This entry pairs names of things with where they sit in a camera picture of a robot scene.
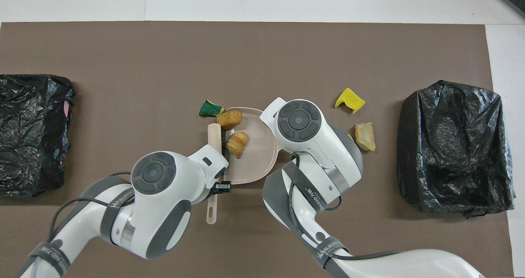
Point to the beige hand brush black bristles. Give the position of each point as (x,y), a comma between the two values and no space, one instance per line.
(214,134)

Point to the beige plastic dustpan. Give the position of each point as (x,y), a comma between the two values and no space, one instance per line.
(254,163)

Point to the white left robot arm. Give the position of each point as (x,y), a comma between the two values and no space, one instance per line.
(164,196)

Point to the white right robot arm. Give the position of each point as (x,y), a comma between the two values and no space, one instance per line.
(320,146)

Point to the flat black bagged bin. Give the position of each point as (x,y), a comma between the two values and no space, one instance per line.
(37,101)

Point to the brown table mat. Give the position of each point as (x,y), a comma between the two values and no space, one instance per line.
(164,44)

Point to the green and yellow sponge piece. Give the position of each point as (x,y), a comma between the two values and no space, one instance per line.
(209,109)

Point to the brown bread roll toy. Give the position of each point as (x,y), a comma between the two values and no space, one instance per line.
(229,119)

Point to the striped croissant toy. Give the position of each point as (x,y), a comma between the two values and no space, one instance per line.
(238,143)

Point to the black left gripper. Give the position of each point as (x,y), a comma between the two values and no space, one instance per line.
(219,190)

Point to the deep black bagged bin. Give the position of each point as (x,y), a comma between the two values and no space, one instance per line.
(443,146)

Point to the beige bread chunk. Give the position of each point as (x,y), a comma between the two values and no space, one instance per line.
(366,137)

